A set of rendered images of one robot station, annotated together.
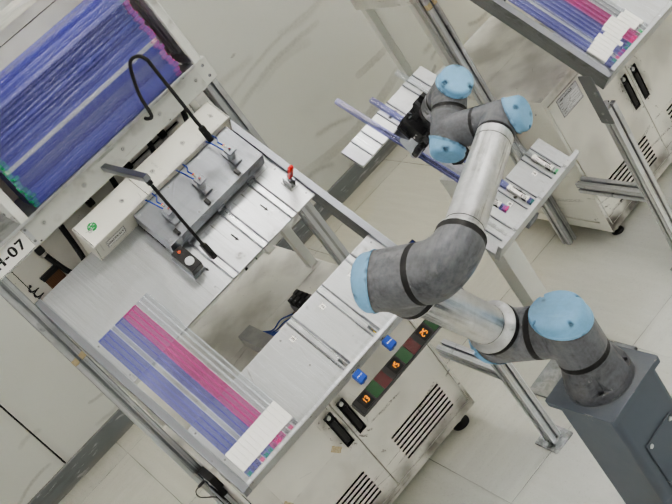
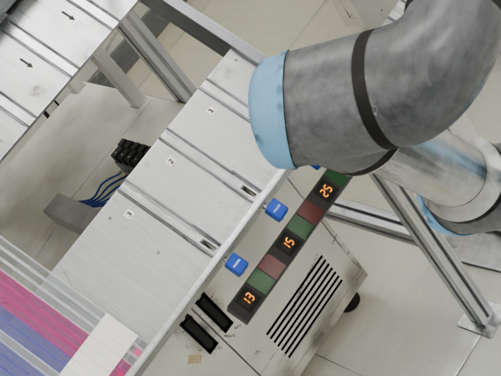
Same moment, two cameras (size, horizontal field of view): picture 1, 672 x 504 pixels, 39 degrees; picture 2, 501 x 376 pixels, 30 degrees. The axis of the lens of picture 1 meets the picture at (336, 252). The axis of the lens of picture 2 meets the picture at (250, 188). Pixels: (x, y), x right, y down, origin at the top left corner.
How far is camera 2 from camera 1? 0.85 m
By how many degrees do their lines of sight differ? 9
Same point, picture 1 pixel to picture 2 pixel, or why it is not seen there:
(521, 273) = not seen: hidden behind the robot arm
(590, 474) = not seen: outside the picture
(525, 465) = (447, 356)
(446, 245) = (443, 28)
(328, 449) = (183, 360)
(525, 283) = not seen: hidden behind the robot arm
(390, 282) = (332, 108)
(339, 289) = (194, 133)
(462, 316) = (435, 164)
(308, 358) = (155, 242)
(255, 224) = (57, 42)
